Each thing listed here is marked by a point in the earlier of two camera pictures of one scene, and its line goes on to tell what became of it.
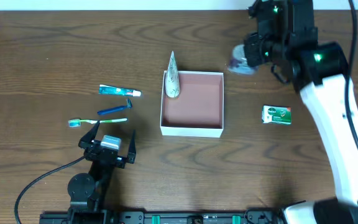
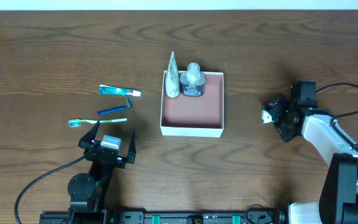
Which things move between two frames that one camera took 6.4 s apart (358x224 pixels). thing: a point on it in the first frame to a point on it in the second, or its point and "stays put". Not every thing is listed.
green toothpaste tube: (112, 90) stays put
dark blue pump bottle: (238, 63) to (192, 83)
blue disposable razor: (128, 105) stays put
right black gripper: (257, 50) to (282, 116)
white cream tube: (172, 83) stays put
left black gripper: (105, 154) stays put
